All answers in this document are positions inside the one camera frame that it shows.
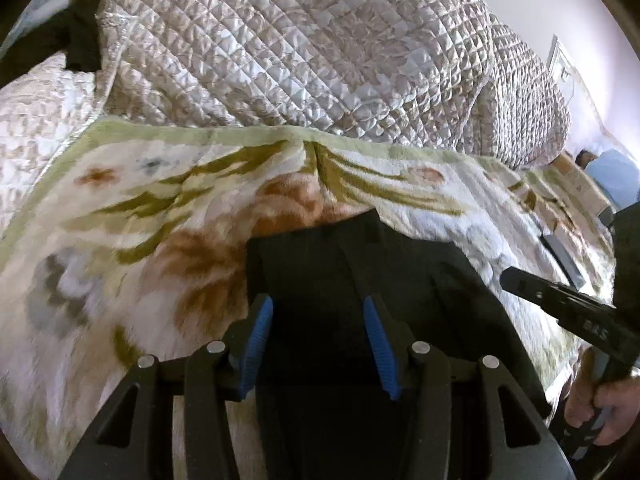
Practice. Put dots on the black pants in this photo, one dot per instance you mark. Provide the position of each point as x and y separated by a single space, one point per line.
322 411

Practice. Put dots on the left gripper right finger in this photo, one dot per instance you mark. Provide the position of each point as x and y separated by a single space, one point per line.
457 419

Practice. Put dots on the person in blue shirt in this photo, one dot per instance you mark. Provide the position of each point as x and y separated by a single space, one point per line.
616 175

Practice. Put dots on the fleece floral blanket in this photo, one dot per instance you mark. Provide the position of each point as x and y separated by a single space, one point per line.
133 243

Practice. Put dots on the right hand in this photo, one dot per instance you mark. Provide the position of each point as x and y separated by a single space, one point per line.
585 397

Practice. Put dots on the dark clothes pile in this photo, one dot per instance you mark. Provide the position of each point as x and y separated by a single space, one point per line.
33 30

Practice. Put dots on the black phone on bed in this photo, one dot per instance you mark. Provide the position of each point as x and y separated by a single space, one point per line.
564 260

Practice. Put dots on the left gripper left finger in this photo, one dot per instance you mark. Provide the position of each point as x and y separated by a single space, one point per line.
131 436

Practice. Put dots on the quilted beige comforter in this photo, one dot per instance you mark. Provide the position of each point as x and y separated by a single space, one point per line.
432 73

